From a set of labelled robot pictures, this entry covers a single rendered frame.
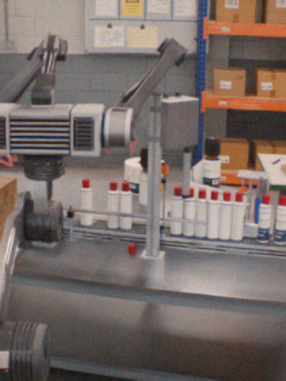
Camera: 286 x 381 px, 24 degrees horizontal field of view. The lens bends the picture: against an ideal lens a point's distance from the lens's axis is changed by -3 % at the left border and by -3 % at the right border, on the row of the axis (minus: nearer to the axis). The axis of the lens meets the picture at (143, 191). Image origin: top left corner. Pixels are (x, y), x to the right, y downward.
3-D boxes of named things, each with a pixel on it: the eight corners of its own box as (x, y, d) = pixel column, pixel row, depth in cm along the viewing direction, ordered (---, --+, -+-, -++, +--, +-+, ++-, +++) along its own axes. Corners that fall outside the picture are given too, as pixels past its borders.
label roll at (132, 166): (139, 197, 342) (139, 169, 337) (117, 187, 357) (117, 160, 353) (171, 191, 353) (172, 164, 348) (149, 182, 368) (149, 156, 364)
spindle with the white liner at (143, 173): (159, 207, 328) (161, 145, 320) (155, 213, 320) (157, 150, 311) (140, 205, 330) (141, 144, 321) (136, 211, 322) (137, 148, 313)
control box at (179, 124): (197, 145, 277) (199, 99, 272) (167, 150, 266) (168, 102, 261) (180, 139, 284) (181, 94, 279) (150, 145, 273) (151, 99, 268)
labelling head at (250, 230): (265, 228, 301) (270, 173, 294) (264, 238, 289) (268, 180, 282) (236, 225, 304) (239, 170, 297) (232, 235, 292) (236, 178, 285)
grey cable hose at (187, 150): (190, 196, 280) (192, 146, 274) (189, 199, 277) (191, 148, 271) (181, 196, 281) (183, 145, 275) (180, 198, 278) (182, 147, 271)
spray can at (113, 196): (120, 225, 303) (121, 180, 297) (117, 230, 298) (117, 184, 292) (109, 224, 304) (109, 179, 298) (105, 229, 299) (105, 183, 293)
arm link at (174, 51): (174, 27, 244) (197, 43, 245) (166, 37, 257) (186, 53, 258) (103, 122, 236) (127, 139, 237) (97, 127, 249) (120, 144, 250)
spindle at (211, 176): (220, 190, 352) (222, 135, 344) (218, 196, 344) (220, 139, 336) (203, 189, 354) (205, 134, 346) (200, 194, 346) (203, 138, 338)
